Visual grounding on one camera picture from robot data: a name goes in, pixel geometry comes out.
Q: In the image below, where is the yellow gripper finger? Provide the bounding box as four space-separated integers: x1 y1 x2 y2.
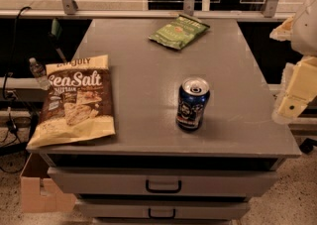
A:
269 16 294 42
271 56 317 124

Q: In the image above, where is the blue pepsi can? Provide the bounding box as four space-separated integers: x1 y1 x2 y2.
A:
175 77 210 131

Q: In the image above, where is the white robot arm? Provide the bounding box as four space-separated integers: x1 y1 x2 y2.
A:
269 0 317 124

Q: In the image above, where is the green chips bag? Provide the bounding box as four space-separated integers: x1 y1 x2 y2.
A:
149 14 210 51

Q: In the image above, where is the yellow sea salt chips bag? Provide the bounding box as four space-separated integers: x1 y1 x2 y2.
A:
28 55 115 149

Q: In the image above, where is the grey upper drawer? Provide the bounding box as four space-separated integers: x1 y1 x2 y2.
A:
49 168 277 197

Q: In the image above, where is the grey drawer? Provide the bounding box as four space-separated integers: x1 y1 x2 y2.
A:
49 168 277 197
77 199 249 220

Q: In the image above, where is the grey lower drawer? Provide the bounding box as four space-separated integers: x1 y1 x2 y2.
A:
77 199 249 220

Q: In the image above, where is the clear plastic water bottle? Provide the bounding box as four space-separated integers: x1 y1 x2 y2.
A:
29 57 51 90

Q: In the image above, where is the brown cardboard box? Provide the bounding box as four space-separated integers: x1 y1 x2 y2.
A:
20 154 76 213

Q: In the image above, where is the green handled tool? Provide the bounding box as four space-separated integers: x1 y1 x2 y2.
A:
49 18 66 62

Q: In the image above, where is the black cable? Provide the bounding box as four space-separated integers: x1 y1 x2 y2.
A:
0 6 39 158

